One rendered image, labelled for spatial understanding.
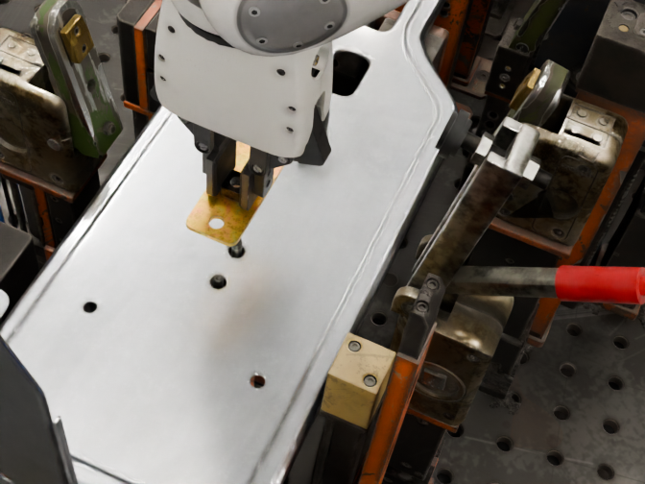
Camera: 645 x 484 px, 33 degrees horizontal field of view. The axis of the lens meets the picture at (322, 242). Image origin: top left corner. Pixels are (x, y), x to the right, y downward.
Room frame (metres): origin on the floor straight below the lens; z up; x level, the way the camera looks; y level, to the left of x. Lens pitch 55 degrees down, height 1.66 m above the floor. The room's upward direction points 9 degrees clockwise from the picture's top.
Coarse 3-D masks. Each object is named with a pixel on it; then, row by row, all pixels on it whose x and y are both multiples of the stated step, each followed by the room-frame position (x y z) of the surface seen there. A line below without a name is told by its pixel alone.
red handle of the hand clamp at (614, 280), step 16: (464, 272) 0.39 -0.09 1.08; (480, 272) 0.39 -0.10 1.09; (496, 272) 0.39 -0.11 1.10; (512, 272) 0.39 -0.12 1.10; (528, 272) 0.38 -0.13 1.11; (544, 272) 0.38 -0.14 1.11; (560, 272) 0.38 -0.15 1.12; (576, 272) 0.37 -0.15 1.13; (592, 272) 0.37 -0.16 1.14; (608, 272) 0.37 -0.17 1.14; (624, 272) 0.37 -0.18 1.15; (640, 272) 0.37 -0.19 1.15; (448, 288) 0.39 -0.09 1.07; (464, 288) 0.38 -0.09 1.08; (480, 288) 0.38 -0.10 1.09; (496, 288) 0.38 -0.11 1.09; (512, 288) 0.38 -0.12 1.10; (528, 288) 0.37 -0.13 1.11; (544, 288) 0.37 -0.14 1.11; (560, 288) 0.37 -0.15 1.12; (576, 288) 0.36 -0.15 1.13; (592, 288) 0.36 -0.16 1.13; (608, 288) 0.36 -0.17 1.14; (624, 288) 0.36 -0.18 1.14; (640, 288) 0.36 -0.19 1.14
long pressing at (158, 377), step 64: (384, 64) 0.65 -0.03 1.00; (384, 128) 0.58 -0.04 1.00; (128, 192) 0.48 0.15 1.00; (192, 192) 0.48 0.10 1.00; (320, 192) 0.50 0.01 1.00; (384, 192) 0.51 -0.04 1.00; (64, 256) 0.41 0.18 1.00; (128, 256) 0.42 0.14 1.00; (192, 256) 0.43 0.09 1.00; (256, 256) 0.44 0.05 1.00; (320, 256) 0.44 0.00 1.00; (384, 256) 0.45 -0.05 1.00; (64, 320) 0.36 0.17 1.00; (128, 320) 0.37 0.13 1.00; (192, 320) 0.38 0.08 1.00; (256, 320) 0.38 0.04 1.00; (320, 320) 0.39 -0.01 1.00; (64, 384) 0.31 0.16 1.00; (128, 384) 0.32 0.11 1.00; (192, 384) 0.33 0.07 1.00; (320, 384) 0.34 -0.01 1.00; (128, 448) 0.27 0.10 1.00; (192, 448) 0.28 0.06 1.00; (256, 448) 0.29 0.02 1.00
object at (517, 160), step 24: (456, 120) 0.40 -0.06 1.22; (504, 120) 0.41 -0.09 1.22; (456, 144) 0.39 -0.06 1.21; (480, 144) 0.39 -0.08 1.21; (504, 144) 0.40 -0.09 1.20; (528, 144) 0.39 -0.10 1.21; (480, 168) 0.38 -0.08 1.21; (504, 168) 0.37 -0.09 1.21; (528, 168) 0.38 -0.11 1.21; (480, 192) 0.38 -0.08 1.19; (504, 192) 0.37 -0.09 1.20; (456, 216) 0.38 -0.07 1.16; (480, 216) 0.38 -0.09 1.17; (432, 240) 0.41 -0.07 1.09; (456, 240) 0.38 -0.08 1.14; (432, 264) 0.38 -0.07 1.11; (456, 264) 0.38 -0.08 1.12
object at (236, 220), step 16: (240, 144) 0.48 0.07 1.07; (240, 160) 0.46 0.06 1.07; (224, 192) 0.43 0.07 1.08; (208, 208) 0.42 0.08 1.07; (224, 208) 0.42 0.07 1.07; (240, 208) 0.42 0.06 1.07; (256, 208) 0.42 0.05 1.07; (192, 224) 0.40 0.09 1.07; (208, 224) 0.41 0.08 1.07; (224, 224) 0.41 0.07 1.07; (240, 224) 0.41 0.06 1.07; (224, 240) 0.40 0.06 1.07
